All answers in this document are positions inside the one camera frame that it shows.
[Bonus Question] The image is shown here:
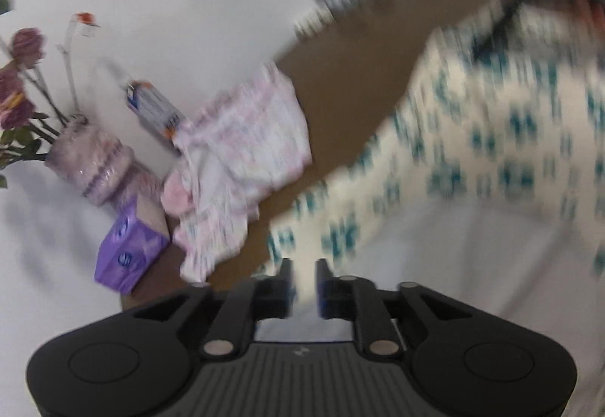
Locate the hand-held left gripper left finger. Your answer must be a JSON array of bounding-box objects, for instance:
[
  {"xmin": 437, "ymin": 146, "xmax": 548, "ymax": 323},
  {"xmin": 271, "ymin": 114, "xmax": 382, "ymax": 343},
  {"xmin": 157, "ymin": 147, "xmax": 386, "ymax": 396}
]
[{"xmin": 132, "ymin": 257, "xmax": 296, "ymax": 360}]

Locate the cream dress with green flowers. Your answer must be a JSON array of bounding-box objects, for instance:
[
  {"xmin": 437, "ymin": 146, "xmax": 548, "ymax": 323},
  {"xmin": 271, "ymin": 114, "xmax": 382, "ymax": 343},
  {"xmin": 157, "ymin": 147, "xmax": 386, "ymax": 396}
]
[{"xmin": 253, "ymin": 0, "xmax": 605, "ymax": 417}]

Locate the bare twig with red bud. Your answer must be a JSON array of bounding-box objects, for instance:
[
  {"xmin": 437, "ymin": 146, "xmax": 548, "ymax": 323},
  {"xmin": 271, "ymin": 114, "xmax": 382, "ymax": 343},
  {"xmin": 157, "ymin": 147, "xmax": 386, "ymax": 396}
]
[{"xmin": 57, "ymin": 12, "xmax": 102, "ymax": 115}]

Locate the white power strip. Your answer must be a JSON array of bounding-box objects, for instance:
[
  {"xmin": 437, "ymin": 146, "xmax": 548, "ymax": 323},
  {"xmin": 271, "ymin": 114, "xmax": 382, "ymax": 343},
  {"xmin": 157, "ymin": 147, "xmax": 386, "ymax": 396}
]
[{"xmin": 293, "ymin": 8, "xmax": 332, "ymax": 40}]

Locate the purple tissue pack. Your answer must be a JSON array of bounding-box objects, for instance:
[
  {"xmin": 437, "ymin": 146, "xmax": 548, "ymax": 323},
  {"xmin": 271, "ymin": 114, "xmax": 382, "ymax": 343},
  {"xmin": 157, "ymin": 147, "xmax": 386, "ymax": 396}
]
[{"xmin": 93, "ymin": 200, "xmax": 171, "ymax": 296}]

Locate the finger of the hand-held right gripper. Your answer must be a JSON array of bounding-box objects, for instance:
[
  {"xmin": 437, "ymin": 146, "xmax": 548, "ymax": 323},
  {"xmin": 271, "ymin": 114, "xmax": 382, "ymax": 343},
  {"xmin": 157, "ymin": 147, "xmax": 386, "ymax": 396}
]
[{"xmin": 473, "ymin": 0, "xmax": 540, "ymax": 63}]

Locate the pink purple textured vase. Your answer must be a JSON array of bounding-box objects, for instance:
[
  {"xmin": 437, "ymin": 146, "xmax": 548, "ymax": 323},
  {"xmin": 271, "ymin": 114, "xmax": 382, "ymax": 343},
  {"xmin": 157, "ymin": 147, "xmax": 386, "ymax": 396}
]
[{"xmin": 46, "ymin": 115, "xmax": 164, "ymax": 207}]

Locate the plain pink cloth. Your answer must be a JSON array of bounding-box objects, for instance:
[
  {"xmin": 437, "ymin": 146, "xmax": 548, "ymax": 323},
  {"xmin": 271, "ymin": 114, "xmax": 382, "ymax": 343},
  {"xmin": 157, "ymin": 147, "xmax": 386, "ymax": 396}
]
[{"xmin": 161, "ymin": 171, "xmax": 197, "ymax": 215}]

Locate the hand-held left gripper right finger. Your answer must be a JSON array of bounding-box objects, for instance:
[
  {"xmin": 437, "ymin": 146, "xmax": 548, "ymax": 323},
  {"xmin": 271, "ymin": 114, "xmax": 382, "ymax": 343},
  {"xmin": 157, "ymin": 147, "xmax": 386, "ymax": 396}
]
[{"xmin": 316, "ymin": 259, "xmax": 473, "ymax": 358}]

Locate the pink floral garment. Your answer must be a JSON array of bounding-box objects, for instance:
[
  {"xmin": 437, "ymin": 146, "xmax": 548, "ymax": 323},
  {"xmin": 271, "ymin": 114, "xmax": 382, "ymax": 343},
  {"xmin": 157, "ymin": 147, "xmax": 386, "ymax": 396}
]
[{"xmin": 171, "ymin": 62, "xmax": 313, "ymax": 284}]

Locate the tea bottle with white label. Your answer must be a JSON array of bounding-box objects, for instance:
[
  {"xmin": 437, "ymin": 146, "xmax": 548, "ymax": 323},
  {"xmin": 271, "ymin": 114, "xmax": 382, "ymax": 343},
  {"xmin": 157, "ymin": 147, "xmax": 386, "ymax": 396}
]
[{"xmin": 97, "ymin": 58, "xmax": 186, "ymax": 146}]

